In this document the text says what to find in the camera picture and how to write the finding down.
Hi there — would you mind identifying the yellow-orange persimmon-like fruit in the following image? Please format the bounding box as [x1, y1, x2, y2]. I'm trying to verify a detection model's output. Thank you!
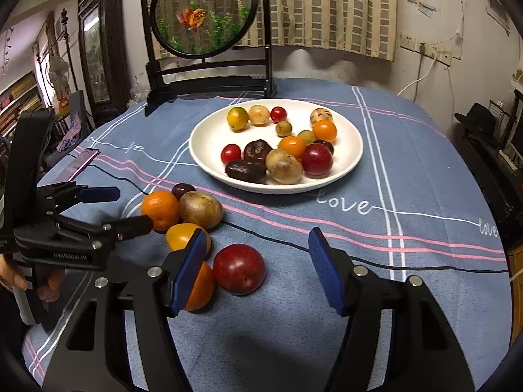
[165, 223, 212, 255]

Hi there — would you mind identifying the dark red plum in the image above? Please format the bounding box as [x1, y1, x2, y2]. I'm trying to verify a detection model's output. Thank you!
[301, 143, 333, 178]
[213, 243, 266, 296]

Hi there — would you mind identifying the large orange tangerine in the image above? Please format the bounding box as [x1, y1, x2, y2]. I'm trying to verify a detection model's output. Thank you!
[141, 190, 180, 232]

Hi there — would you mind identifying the large beige pomegranate-like fruit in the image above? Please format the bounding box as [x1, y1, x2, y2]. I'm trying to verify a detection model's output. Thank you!
[180, 191, 223, 229]

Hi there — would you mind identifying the red cherry tomato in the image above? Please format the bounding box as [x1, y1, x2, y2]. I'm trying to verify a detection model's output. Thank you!
[269, 106, 287, 124]
[221, 143, 242, 166]

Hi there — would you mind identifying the small dark plum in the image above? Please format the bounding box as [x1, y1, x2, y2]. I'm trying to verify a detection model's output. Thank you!
[314, 139, 334, 155]

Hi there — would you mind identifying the dark purple mangosteen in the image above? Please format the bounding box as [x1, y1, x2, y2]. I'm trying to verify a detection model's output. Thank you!
[243, 140, 273, 162]

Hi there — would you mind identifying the small orange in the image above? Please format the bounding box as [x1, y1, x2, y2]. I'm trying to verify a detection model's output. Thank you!
[313, 119, 338, 142]
[278, 136, 307, 159]

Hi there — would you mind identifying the green-brown longan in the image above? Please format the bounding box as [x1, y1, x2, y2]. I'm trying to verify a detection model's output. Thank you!
[298, 130, 316, 145]
[276, 120, 293, 138]

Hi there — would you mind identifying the yellow-green tomato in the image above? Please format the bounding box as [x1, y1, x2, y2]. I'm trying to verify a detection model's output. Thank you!
[226, 106, 250, 132]

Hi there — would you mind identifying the small beige fruit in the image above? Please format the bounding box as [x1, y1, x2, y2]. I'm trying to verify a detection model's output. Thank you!
[309, 108, 332, 126]

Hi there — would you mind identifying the pale yellow fruit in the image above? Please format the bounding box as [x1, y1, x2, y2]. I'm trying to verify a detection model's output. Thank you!
[248, 105, 269, 126]

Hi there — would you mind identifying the dark avocado-like fruit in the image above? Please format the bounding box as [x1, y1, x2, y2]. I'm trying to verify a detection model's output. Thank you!
[225, 159, 267, 183]

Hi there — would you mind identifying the person's left hand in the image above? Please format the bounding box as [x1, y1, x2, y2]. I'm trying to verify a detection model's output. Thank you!
[0, 254, 65, 302]

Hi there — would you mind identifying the smartphone on table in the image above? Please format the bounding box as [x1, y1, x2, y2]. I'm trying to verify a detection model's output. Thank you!
[56, 148, 99, 182]

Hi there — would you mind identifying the small dark grape-like fruit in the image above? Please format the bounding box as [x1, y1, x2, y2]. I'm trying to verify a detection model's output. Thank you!
[171, 183, 195, 201]

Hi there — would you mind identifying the white oval plate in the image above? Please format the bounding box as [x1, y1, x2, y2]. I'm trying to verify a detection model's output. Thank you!
[189, 98, 364, 195]

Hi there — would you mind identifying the standing fan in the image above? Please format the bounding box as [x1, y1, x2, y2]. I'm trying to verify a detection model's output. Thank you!
[48, 55, 70, 100]

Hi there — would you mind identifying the dark framed picture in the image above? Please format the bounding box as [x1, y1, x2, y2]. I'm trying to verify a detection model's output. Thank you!
[78, 0, 130, 126]

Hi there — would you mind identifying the dark media desk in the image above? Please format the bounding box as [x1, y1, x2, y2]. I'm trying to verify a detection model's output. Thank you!
[455, 121, 522, 251]

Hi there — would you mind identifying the round goldfish screen ornament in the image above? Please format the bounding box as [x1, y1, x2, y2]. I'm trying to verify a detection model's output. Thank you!
[140, 0, 277, 115]

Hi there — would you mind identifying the black hat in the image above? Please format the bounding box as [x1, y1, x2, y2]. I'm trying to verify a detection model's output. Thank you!
[454, 103, 497, 138]

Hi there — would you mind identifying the checked beige curtain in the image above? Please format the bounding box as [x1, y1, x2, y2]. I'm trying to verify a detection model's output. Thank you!
[144, 0, 398, 63]

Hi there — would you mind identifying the black cable on table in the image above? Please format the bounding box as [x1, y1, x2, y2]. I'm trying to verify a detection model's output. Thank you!
[87, 163, 512, 274]

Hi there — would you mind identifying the white power cable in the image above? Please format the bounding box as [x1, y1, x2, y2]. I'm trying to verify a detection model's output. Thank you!
[395, 50, 441, 98]

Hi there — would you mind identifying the white wall power strip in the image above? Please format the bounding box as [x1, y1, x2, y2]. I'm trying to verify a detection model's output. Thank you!
[400, 33, 452, 66]

